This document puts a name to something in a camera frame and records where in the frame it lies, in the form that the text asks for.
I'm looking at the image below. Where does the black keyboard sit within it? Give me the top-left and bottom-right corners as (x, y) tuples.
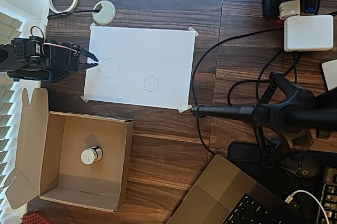
(320, 165), (337, 224)

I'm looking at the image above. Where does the white charging cable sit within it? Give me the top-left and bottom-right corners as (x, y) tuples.
(286, 189), (331, 224)

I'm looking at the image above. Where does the small white plug adapter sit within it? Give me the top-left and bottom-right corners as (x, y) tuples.
(278, 0), (301, 21)

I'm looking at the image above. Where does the red leader robot arm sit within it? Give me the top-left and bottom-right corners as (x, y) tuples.
(21, 211), (50, 224)

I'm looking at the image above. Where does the white laptop power adapter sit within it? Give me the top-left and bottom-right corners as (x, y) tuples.
(283, 15), (334, 52)

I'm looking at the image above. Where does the red white servo cable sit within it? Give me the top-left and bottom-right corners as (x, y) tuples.
(42, 42), (80, 57)

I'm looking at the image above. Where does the black adapter cable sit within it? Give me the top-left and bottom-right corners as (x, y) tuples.
(227, 50), (301, 109)

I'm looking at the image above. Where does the black computer mouse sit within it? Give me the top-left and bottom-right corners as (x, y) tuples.
(279, 151), (321, 180)

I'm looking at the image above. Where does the black tripod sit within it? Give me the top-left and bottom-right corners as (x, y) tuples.
(189, 72), (337, 169)

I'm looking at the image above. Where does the white paper sheet with circles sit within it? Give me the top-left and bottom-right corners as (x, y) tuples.
(83, 25), (195, 110)

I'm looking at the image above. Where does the small jar with silver lid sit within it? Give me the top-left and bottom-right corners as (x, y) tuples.
(80, 145), (103, 166)

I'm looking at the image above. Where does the open cardboard box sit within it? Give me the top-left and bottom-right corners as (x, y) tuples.
(4, 87), (135, 213)

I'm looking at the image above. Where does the long black cable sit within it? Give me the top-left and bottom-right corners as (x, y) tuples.
(190, 29), (285, 156)

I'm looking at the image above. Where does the black mouse pad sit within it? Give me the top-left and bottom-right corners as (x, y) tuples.
(227, 141), (326, 209)

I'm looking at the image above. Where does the white desk cable grommet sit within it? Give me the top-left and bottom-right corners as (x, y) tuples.
(92, 0), (116, 25)

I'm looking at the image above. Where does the blue plug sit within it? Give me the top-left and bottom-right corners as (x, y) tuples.
(304, 0), (319, 14)

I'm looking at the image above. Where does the grey laptop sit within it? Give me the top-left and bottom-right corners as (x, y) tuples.
(165, 154), (312, 224)

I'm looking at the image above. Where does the white flat device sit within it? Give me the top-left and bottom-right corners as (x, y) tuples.
(321, 60), (337, 91)

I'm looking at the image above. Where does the thin black cable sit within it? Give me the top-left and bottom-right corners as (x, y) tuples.
(47, 8), (103, 20)

